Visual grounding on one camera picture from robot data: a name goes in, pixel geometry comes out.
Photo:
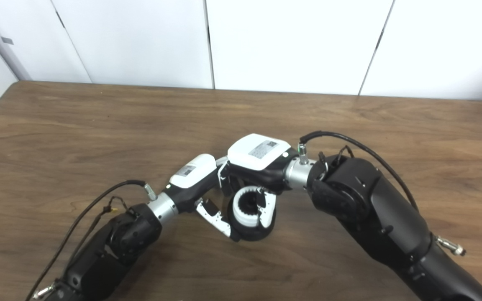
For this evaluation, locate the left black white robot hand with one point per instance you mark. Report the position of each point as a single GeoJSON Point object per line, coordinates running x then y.
{"type": "Point", "coordinates": [193, 173]}

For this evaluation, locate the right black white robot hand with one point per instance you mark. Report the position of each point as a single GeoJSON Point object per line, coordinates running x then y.
{"type": "Point", "coordinates": [257, 154]}

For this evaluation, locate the round black plastic part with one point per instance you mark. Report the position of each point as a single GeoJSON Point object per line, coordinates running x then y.
{"type": "Point", "coordinates": [253, 234]}

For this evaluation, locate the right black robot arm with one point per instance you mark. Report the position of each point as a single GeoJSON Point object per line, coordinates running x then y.
{"type": "Point", "coordinates": [370, 209]}

